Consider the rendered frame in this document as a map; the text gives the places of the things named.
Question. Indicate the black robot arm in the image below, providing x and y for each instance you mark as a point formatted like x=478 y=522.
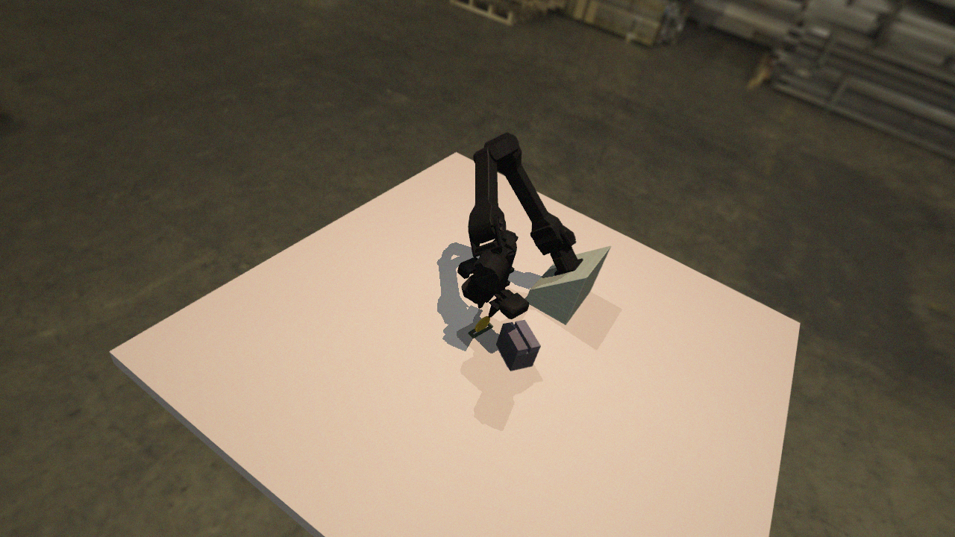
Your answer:
x=487 y=222

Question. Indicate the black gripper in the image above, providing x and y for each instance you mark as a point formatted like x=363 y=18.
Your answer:
x=511 y=305

